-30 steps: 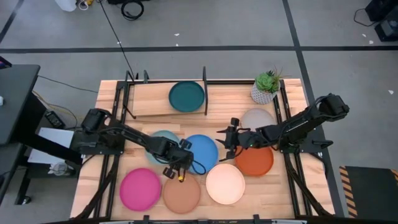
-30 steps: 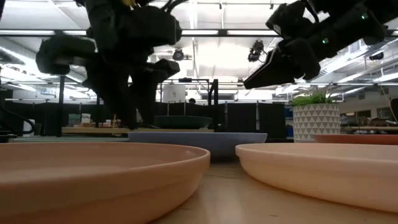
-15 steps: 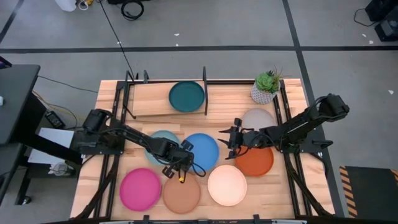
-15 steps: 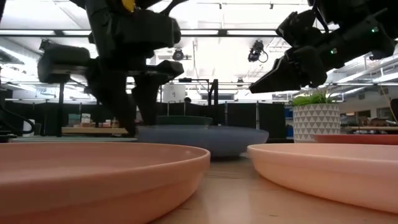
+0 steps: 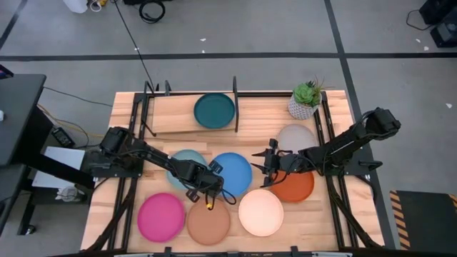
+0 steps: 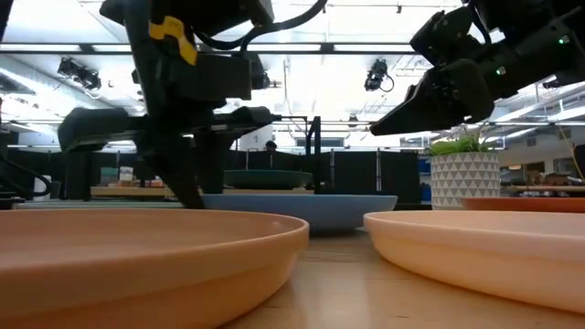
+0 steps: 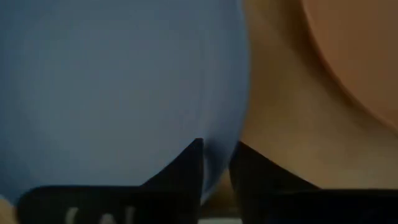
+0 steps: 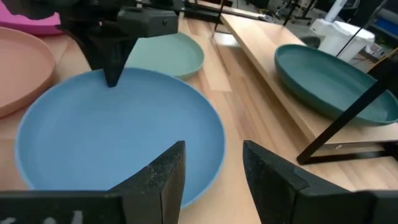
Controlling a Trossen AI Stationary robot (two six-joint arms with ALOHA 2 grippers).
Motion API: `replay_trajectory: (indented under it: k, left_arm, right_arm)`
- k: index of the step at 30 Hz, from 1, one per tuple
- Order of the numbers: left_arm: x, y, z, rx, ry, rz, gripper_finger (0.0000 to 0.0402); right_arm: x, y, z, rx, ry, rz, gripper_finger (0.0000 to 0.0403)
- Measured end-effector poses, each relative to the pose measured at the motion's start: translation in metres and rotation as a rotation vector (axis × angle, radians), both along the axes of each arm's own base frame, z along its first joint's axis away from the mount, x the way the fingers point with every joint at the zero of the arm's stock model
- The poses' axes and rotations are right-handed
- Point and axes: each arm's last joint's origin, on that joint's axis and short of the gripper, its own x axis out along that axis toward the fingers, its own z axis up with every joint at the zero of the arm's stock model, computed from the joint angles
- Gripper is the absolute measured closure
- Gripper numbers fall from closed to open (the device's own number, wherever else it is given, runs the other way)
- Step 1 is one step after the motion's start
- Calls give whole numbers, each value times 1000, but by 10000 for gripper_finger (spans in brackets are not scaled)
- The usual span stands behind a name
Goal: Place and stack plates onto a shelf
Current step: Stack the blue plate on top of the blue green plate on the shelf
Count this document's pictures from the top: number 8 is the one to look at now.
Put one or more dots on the light green plate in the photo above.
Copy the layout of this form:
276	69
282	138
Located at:
168	53

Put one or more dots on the wooden shelf with black frame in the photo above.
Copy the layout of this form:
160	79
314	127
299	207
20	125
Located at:
264	46

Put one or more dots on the dark teal plate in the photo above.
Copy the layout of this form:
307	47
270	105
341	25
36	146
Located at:
326	77

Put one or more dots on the pink plate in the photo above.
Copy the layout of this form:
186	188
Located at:
28	25

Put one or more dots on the blue box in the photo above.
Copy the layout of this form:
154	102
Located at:
385	25

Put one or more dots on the orange plate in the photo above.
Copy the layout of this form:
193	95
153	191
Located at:
21	68

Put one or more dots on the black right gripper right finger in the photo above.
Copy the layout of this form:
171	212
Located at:
280	199

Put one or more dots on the blue plate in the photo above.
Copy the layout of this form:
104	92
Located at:
109	133

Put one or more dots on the black stand legs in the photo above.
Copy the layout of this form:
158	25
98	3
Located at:
292	11

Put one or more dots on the white pole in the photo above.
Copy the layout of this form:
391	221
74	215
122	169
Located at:
335	9

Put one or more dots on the white bin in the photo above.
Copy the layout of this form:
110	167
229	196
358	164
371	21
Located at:
342	39

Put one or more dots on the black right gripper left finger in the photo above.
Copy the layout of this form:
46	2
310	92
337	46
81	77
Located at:
146	199

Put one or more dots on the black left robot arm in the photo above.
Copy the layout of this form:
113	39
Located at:
28	7

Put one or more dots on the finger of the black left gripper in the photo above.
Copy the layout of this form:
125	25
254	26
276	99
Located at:
109	56

